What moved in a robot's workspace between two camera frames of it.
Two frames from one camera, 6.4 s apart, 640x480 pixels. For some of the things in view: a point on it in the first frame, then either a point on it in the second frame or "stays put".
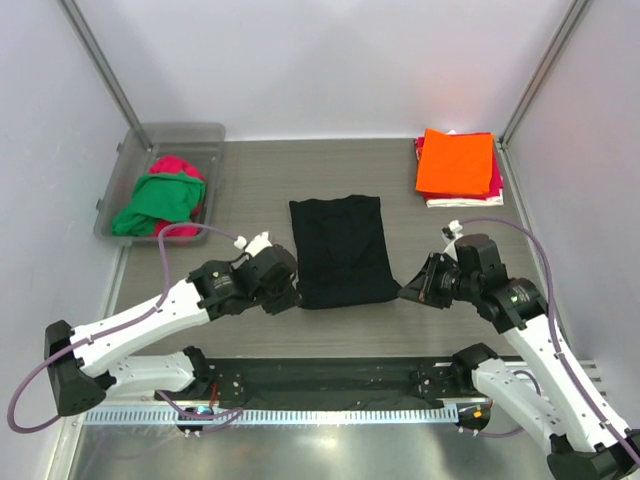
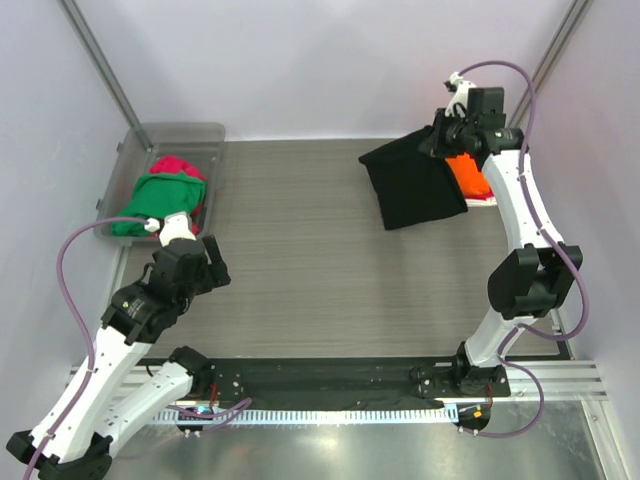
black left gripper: [288, 299] -> [217, 273]
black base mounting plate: [323, 384] stays put
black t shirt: [341, 251] -> [412, 185]
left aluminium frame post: [77, 23] stays put
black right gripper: [415, 289] -> [433, 143]
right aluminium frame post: [575, 14] stays put
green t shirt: [170, 197] stays put
